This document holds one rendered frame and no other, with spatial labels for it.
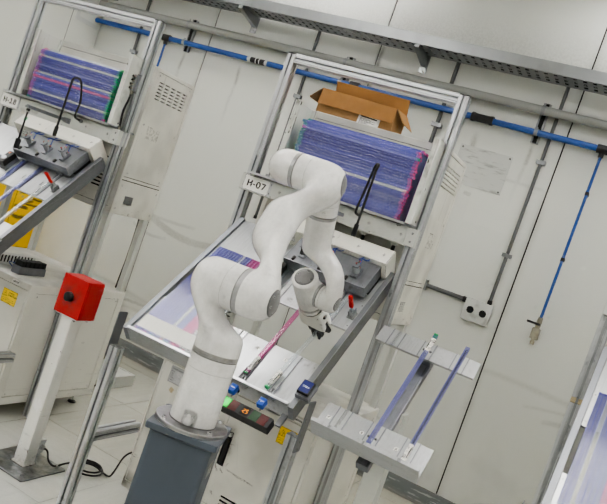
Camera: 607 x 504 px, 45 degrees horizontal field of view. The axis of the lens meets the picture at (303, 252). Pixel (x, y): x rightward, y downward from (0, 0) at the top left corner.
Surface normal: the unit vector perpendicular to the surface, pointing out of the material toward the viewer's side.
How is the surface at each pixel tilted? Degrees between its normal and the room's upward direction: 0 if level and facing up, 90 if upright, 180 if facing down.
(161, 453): 90
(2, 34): 90
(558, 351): 90
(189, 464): 90
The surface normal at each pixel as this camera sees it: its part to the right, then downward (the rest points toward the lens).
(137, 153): 0.85, 0.32
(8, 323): -0.41, -0.10
